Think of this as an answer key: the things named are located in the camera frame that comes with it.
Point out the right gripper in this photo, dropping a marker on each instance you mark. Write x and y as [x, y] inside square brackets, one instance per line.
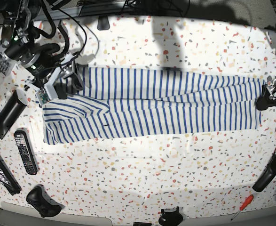
[67, 69]

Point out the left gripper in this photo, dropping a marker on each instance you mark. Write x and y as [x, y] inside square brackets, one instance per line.
[268, 96]

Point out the blue white striped t-shirt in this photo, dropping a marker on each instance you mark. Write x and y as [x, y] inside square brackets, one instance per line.
[123, 102]

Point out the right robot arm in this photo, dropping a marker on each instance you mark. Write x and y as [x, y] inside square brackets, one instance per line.
[30, 37]

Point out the black cylindrical speaker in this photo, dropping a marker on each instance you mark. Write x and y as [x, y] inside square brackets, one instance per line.
[11, 111]

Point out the grey monitor stand foot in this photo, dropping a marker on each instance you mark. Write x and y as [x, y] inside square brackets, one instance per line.
[103, 23]

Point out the black tv remote control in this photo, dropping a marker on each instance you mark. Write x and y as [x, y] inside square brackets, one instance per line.
[26, 152]

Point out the long black bar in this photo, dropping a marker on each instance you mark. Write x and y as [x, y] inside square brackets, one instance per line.
[7, 179]

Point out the black game controller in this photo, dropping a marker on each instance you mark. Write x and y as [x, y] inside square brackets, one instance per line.
[36, 199]

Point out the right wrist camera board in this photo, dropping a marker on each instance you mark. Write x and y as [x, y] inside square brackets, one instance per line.
[42, 96]

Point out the black curved handle tool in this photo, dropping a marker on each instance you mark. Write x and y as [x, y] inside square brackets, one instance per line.
[267, 176]

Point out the red handled screwdriver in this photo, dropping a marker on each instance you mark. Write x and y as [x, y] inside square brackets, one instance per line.
[248, 201]

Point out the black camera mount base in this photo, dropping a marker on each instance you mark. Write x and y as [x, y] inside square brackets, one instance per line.
[170, 218]

